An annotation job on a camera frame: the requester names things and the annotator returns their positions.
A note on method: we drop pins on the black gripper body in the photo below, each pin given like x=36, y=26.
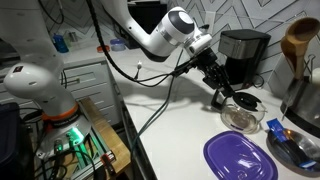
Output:
x=213, y=68

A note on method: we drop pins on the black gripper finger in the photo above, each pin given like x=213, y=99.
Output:
x=228, y=88
x=211, y=82

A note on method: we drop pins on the glass coffeepot with black lid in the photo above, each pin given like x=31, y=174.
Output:
x=241, y=120

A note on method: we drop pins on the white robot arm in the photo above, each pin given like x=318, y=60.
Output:
x=160, y=36

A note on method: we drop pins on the black coffee maker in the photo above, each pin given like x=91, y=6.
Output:
x=243, y=46

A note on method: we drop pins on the blue packet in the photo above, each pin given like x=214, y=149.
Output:
x=276, y=128

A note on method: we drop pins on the purple plastic lid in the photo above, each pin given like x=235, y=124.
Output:
x=238, y=156

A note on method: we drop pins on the wooden spoon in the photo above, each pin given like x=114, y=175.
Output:
x=296, y=43

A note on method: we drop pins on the black microwave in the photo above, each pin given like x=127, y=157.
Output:
x=146, y=16

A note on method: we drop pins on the dark packet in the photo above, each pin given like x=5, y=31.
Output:
x=295, y=151

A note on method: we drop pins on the clear container with blue lid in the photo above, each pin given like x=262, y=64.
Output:
x=117, y=45

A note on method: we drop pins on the wooden base board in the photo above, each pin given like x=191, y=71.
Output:
x=110, y=140

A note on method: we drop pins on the black control box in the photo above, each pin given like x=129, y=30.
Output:
x=8, y=140

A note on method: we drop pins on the white wall outlet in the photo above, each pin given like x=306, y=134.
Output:
x=210, y=18

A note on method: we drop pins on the aluminium frame rail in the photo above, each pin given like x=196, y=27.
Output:
x=96, y=160

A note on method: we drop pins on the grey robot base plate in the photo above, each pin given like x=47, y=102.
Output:
x=60, y=136

